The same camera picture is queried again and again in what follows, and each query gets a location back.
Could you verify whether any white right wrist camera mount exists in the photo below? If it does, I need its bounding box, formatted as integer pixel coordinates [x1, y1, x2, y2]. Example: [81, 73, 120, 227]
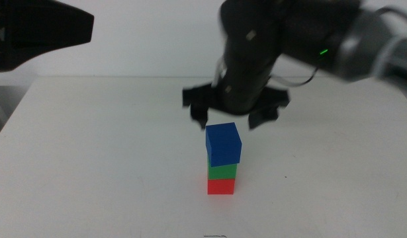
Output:
[211, 56, 228, 87]

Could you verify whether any green cube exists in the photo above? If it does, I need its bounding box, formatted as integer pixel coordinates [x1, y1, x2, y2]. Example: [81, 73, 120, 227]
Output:
[207, 155, 238, 180]

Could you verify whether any thin right wrist cable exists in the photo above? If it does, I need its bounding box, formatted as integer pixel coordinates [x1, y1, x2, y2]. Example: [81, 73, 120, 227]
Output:
[270, 65, 320, 88]

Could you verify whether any blue cube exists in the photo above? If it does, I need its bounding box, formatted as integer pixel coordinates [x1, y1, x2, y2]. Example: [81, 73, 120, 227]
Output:
[204, 122, 243, 168]

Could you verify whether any red cube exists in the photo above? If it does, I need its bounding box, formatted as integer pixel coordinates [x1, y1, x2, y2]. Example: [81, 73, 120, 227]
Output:
[206, 178, 236, 196]

